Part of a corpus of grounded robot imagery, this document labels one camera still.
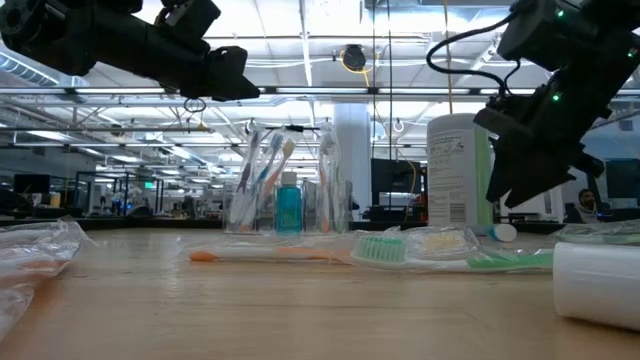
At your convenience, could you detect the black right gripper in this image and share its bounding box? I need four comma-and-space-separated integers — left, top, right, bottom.
472, 74, 617, 209

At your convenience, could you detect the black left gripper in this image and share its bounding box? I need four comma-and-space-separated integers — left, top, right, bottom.
169, 45, 262, 101

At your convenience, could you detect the blue toothbrush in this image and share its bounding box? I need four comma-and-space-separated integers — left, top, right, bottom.
239, 130, 285, 234

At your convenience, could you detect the white cylinder tube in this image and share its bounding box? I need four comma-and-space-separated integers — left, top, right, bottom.
552, 241, 640, 332

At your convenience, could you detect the clear plastic bag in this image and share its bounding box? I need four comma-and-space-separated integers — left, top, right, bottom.
0, 252, 84, 344

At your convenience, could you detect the white green wipes canister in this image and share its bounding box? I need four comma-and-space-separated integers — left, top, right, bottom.
426, 113, 495, 229

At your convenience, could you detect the person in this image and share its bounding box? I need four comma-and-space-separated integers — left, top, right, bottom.
563, 187, 601, 225

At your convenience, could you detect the black monitor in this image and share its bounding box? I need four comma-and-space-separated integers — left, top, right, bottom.
604, 158, 640, 201
12, 173, 51, 196
370, 158, 429, 224

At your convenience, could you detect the white building column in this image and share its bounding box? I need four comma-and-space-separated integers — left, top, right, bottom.
333, 102, 373, 214

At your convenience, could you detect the clear acrylic organizer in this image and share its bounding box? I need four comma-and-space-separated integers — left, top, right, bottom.
223, 177, 351, 236

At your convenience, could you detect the black hanging cable loop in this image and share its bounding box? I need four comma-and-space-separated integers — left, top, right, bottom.
182, 96, 208, 115

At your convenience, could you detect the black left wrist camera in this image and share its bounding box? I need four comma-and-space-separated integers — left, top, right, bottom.
158, 0, 222, 44

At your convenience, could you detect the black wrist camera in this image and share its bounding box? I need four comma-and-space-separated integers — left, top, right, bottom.
497, 0, 601, 72
158, 0, 222, 44

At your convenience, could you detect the black cable reel yellow cord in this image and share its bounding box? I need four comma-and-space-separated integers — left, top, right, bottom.
339, 43, 372, 87

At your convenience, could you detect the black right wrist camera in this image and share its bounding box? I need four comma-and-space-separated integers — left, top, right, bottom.
497, 0, 601, 72

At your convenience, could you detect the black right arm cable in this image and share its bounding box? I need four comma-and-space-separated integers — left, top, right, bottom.
425, 10, 524, 96

